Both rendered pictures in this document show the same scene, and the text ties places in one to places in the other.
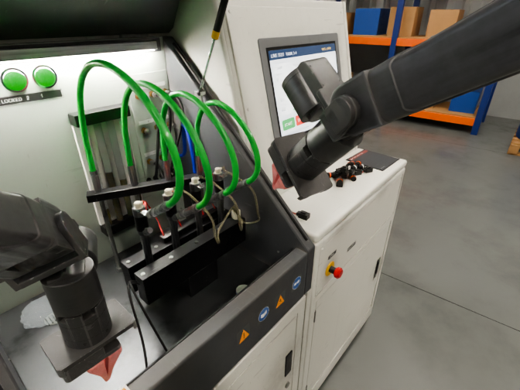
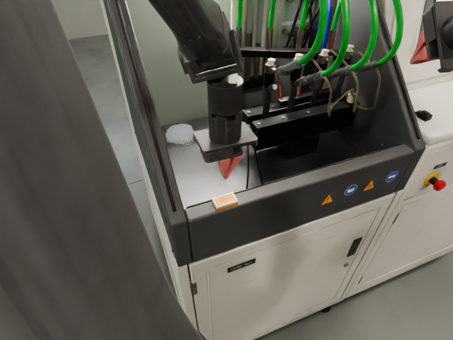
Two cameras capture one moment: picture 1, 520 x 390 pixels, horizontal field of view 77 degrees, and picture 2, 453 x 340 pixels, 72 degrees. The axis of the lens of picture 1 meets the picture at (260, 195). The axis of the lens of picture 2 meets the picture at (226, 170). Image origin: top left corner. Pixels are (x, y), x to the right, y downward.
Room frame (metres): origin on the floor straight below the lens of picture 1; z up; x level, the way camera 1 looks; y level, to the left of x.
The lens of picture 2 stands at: (-0.11, 0.02, 1.47)
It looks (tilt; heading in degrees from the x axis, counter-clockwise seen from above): 42 degrees down; 27
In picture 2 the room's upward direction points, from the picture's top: straight up
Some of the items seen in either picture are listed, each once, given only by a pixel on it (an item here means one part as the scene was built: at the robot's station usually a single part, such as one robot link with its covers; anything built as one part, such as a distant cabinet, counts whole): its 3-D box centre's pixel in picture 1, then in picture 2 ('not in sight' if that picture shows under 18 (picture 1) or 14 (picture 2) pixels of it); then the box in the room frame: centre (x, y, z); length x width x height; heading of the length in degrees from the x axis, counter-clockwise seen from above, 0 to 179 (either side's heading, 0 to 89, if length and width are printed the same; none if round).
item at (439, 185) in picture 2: (335, 271); (436, 183); (0.78, -0.24, 0.80); 0.05 x 0.04 x 0.05; 139
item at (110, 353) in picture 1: (90, 362); (218, 160); (0.28, 0.24, 1.08); 0.07 x 0.07 x 0.09; 49
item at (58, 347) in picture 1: (85, 320); (224, 126); (0.29, 0.23, 1.15); 0.10 x 0.07 x 0.07; 139
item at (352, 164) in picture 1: (347, 170); not in sight; (1.08, -0.32, 1.01); 0.23 x 0.11 x 0.06; 139
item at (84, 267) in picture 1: (73, 282); (225, 92); (0.30, 0.23, 1.21); 0.07 x 0.06 x 0.07; 25
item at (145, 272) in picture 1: (191, 258); (298, 127); (0.71, 0.19, 0.91); 0.34 x 0.10 x 0.15; 139
